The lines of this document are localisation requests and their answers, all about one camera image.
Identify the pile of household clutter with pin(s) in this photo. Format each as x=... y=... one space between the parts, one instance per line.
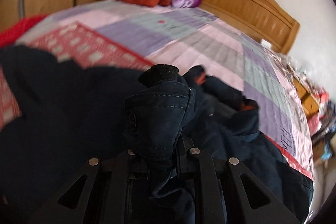
x=324 y=121

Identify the pastel patchwork bed sheet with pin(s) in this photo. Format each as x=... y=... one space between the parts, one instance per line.
x=197 y=37

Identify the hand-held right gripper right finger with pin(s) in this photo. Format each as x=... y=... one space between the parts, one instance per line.
x=200 y=169

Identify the red checkered blanket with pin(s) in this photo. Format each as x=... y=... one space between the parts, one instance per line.
x=86 y=43

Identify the red cloth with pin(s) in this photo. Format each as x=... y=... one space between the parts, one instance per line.
x=21 y=29

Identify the wooden nightstand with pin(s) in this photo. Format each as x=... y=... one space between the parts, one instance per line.
x=308 y=100

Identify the navy blue padded jacket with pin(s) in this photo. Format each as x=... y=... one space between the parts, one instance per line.
x=65 y=108

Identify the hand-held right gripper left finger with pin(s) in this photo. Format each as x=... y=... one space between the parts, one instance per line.
x=120 y=166

